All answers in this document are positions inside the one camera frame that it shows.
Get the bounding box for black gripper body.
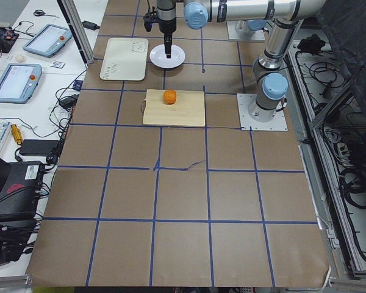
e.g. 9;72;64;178
156;0;176;34

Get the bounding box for white round plate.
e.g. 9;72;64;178
149;44;186;69

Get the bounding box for orange fruit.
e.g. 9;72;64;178
163;90;177;105

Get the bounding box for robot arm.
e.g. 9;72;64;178
183;1;325;122

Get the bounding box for cream bear tray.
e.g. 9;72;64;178
99;38;149;81

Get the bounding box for wooden cutting board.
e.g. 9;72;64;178
143;89;206;127

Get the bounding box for black power adapter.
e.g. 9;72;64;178
82;20;100;31

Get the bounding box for small printed card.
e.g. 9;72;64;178
51;61;65;69

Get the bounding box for upper teach pendant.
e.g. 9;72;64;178
23;24;73;57

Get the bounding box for teach pendant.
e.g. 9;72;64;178
23;24;73;57
0;63;42;104

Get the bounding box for black scissors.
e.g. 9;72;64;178
33;9;59;18

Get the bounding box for small white ball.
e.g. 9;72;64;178
15;55;25;63

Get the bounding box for lower teach pendant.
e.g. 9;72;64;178
0;63;42;104

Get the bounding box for black power brick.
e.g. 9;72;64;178
19;139;59;156

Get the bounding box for yellow brass tool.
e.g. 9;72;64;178
11;124;23;145

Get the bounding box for black computer box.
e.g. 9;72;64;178
0;161;44;222

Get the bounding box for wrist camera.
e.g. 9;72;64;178
143;12;154;32

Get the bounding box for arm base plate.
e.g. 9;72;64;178
227;20;267;43
237;93;288;131

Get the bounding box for aluminium frame post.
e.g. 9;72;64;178
57;0;95;65

